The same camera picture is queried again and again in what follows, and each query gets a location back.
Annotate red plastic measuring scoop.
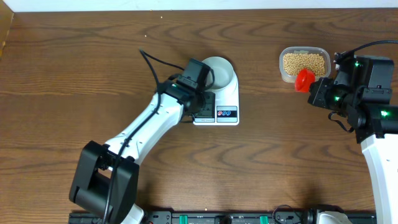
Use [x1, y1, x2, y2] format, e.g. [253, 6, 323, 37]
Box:
[295, 68, 315, 93]

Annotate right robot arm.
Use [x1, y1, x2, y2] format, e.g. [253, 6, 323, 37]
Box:
[308, 54, 397, 223]

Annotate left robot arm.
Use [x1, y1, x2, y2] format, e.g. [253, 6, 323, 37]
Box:
[69, 80, 210, 223]

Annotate white digital kitchen scale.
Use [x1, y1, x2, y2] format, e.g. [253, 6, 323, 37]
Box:
[193, 69, 240, 126]

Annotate grey round bowl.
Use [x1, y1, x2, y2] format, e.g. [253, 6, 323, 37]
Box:
[202, 57, 233, 90]

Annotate soybeans in container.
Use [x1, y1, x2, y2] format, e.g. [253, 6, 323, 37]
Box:
[283, 53, 326, 77]

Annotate clear plastic soybean container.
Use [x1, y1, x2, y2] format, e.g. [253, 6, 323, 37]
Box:
[279, 47, 331, 83]

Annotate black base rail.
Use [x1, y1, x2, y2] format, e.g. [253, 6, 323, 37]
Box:
[68, 211, 376, 224]

